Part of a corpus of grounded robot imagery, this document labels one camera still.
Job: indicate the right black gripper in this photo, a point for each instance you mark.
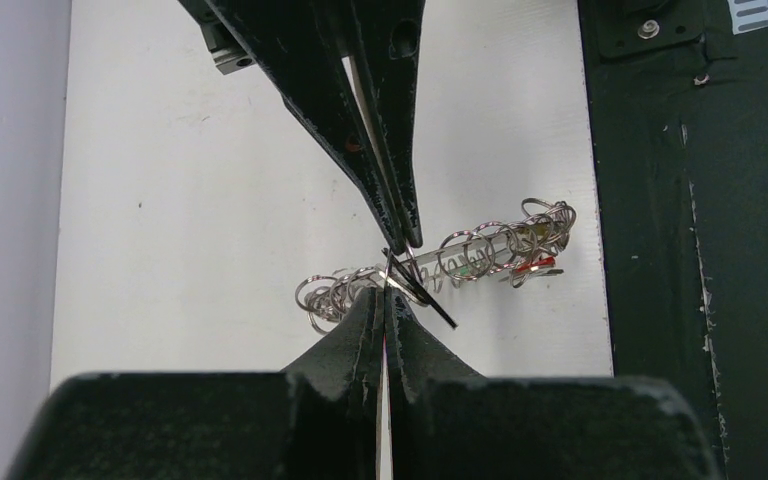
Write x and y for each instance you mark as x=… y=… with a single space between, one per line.
x=347 y=71

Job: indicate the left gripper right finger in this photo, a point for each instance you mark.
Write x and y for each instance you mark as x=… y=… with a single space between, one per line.
x=450 y=422

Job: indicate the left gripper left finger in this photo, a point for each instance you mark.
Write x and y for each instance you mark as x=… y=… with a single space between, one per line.
x=317 y=418

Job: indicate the metal disc with keyrings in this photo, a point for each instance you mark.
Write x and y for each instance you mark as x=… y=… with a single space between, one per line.
x=492 y=250

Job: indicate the black tag key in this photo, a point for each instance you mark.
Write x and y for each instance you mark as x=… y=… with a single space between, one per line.
x=413 y=285

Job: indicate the red key tag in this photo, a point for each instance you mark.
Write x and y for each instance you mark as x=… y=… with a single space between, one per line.
x=542 y=267

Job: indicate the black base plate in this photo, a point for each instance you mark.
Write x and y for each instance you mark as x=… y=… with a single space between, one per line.
x=678 y=105

